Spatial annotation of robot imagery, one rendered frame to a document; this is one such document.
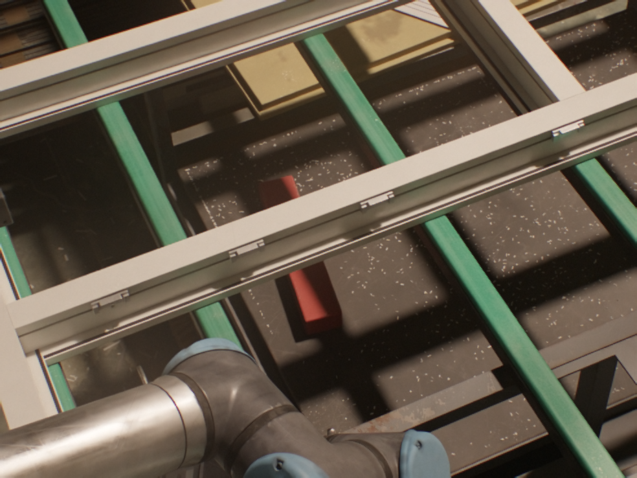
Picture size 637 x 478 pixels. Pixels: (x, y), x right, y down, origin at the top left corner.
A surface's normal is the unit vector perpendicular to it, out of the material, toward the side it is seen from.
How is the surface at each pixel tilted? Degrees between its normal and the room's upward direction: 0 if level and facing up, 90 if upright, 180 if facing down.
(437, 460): 62
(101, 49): 0
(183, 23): 0
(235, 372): 24
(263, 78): 0
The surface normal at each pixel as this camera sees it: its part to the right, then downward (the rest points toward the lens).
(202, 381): 0.27, -0.81
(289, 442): 0.05, -0.67
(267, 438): -0.16, -0.51
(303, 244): 0.41, 0.70
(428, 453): 0.83, -0.11
